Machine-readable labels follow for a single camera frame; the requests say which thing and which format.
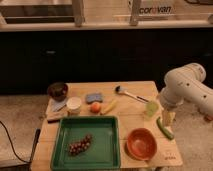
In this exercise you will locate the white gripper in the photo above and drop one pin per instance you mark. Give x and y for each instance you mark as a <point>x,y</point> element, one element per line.
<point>168,102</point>

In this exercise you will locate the yellow banana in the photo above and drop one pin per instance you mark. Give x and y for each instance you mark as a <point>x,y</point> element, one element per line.
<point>109,107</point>

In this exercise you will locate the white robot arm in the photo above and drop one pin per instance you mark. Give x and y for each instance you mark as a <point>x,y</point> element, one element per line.
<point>186,83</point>

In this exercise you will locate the red bowl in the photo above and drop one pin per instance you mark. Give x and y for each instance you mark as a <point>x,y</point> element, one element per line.
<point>141,144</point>

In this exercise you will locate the dark brown bowl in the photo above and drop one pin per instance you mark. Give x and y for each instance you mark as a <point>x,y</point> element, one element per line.
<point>58,91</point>

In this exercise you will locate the green cucumber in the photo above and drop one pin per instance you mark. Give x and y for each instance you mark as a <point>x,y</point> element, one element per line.
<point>165,131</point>

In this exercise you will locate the light green cup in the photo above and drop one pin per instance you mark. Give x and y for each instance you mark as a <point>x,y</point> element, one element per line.
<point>151,108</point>

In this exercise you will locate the wooden table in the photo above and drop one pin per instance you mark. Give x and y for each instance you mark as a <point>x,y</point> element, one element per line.
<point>130,115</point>

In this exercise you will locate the orange peach fruit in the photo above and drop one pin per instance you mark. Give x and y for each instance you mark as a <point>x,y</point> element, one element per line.
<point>95,107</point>

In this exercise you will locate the blue sponge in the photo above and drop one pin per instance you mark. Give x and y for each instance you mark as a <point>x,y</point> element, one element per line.
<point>94,97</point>

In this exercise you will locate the green tray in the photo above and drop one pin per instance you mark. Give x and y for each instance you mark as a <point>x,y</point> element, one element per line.
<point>103,153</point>

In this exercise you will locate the white cup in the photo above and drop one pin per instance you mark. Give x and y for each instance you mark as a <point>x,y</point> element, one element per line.
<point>74,105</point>

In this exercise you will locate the dark grape bunch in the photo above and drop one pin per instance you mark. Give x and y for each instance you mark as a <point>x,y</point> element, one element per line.
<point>80,146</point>

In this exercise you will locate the grey cloth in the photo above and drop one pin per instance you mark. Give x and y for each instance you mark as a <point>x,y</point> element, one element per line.
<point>56,106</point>

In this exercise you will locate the wooden block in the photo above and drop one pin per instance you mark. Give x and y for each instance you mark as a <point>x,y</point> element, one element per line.
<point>56,116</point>

